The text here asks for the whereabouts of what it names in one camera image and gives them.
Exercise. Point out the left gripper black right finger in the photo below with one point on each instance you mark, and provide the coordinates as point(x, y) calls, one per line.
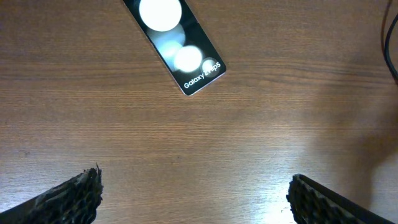
point(312, 203)

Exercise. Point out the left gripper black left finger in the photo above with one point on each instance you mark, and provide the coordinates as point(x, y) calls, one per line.
point(73, 202)

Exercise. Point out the black Galaxy flip phone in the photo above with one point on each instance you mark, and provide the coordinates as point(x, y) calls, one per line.
point(180, 41)

